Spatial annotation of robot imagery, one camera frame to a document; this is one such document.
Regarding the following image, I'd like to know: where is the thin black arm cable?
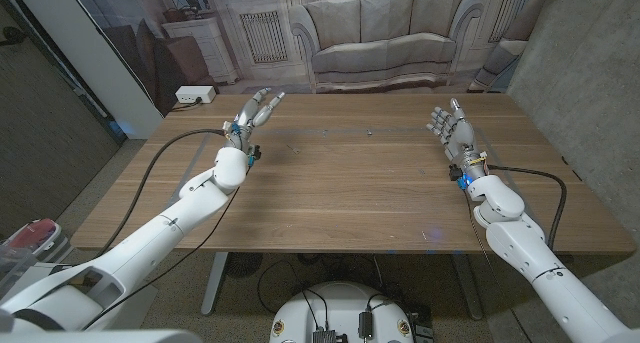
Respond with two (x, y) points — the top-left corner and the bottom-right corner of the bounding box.
(82, 166), (252, 331)
(463, 188), (534, 343)

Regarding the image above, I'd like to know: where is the black adapter on torso base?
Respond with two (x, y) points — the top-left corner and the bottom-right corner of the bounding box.
(357, 310), (374, 340)

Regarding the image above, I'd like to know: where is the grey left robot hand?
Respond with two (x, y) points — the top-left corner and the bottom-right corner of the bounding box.
(223, 87), (286, 152)

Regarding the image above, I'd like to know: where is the white power strip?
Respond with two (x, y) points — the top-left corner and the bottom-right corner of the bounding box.
(175, 85), (217, 105)

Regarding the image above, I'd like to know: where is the grey table leg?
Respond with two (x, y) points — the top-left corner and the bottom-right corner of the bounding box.
(449, 252), (484, 321)
(200, 251), (230, 317)

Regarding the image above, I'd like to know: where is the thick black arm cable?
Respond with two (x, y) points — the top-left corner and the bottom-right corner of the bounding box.
(94, 128), (229, 259)
(487, 164), (569, 252)

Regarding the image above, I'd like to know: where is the black power strip cable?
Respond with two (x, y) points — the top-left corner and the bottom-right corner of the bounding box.
(169, 98), (204, 112)

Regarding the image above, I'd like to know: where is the white wall panel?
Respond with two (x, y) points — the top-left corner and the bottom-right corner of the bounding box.
(9, 0), (164, 140)

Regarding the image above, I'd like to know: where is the printed living room backdrop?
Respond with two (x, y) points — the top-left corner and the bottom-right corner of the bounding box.
(64, 0), (566, 117)

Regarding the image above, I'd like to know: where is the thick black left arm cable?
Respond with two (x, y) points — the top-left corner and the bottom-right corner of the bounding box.
(94, 128), (229, 259)

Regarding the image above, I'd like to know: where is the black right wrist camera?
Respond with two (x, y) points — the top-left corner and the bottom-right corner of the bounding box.
(448, 163), (469, 190)

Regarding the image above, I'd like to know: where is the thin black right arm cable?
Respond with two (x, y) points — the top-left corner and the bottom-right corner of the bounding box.
(463, 188), (534, 343)

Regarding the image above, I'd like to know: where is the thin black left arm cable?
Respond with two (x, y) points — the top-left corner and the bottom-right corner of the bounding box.
(82, 166), (252, 331)

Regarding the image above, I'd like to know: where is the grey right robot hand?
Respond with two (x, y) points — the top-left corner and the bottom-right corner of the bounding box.
(426, 97), (489, 180)

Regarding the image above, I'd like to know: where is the white robot torso base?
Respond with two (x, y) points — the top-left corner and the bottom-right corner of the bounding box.
(269, 281), (415, 343)

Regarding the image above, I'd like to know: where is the clear box with red contents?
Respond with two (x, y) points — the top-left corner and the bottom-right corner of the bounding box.
(0, 217), (72, 264)

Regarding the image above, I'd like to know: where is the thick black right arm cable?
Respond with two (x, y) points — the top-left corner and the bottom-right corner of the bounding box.
(487, 164), (569, 252)

